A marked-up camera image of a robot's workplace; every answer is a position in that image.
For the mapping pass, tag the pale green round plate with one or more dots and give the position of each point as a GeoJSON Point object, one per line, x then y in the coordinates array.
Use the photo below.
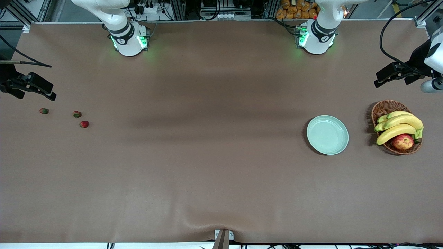
{"type": "Point", "coordinates": [327, 135]}

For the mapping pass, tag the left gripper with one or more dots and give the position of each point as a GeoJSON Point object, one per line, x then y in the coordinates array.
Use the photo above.
{"type": "Point", "coordinates": [417, 59]}

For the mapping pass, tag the red strawberry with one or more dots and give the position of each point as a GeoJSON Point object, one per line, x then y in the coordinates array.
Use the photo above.
{"type": "Point", "coordinates": [84, 124]}
{"type": "Point", "coordinates": [77, 114]}
{"type": "Point", "coordinates": [44, 111]}

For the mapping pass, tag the grey equipment rack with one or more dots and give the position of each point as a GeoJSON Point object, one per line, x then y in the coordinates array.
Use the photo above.
{"type": "Point", "coordinates": [225, 15]}

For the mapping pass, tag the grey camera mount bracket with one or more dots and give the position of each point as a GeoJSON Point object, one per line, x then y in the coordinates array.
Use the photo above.
{"type": "Point", "coordinates": [222, 238]}

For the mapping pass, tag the white power strip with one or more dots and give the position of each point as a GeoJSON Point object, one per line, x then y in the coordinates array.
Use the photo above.
{"type": "Point", "coordinates": [148, 9]}

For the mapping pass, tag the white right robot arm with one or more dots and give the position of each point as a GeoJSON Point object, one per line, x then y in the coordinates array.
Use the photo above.
{"type": "Point", "coordinates": [128, 45]}

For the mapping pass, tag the brown table mat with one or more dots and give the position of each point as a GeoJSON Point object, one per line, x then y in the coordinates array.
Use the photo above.
{"type": "Point", "coordinates": [221, 173]}

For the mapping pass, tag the yellow banana bunch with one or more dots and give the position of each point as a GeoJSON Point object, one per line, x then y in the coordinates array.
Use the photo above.
{"type": "Point", "coordinates": [401, 121]}

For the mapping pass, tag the aluminium frame post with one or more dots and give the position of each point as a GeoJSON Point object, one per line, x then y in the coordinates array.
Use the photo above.
{"type": "Point", "coordinates": [427, 14]}

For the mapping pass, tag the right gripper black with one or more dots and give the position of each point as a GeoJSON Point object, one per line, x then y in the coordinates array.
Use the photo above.
{"type": "Point", "coordinates": [6, 76]}

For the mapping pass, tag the brown wicker basket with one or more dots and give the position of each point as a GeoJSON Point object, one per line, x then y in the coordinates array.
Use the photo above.
{"type": "Point", "coordinates": [386, 108]}

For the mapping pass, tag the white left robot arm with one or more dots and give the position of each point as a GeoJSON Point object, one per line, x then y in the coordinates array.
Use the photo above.
{"type": "Point", "coordinates": [316, 39]}

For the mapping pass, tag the red apple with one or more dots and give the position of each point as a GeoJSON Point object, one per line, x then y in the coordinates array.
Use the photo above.
{"type": "Point", "coordinates": [402, 141]}

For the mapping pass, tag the orange packaged bread pile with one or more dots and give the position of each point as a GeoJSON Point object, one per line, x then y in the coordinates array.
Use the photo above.
{"type": "Point", "coordinates": [294, 10]}

